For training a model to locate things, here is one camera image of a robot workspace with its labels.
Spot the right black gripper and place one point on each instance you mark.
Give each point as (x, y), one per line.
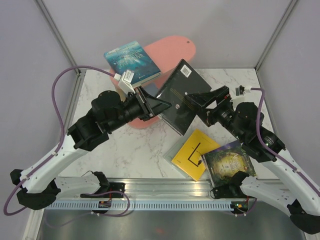
(203, 99)

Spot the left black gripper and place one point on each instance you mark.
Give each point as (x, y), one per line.
(150, 106)

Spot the black Moon and Sixpence book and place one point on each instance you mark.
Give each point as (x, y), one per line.
(184, 80)

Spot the blue 20000 Leagues book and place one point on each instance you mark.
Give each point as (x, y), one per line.
(133, 57)

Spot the light blue thin book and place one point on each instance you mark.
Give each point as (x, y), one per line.
(151, 89)

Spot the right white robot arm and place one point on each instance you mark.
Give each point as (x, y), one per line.
(301, 199)

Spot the purple book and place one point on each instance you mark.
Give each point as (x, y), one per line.
(231, 145)

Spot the pink three-tier shelf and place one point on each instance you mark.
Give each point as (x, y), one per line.
(166, 53)

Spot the yellow Little Prince book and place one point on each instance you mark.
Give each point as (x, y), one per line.
(189, 157)

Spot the green fantasy cover book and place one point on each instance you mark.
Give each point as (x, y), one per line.
(222, 165)

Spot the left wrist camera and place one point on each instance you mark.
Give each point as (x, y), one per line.
(125, 81)

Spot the aluminium frame post left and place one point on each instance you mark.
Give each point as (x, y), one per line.
(55, 31)

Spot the aluminium frame post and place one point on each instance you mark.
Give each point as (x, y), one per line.
(277, 31)
(55, 31)

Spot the aluminium rail base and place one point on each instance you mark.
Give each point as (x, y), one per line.
(136, 189)

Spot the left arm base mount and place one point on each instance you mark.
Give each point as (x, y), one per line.
(111, 192)

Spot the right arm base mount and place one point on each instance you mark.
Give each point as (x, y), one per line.
(233, 192)

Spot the aluminium frame post right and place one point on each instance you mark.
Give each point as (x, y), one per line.
(277, 31)

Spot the white slotted cable duct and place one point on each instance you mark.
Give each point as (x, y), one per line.
(145, 205)

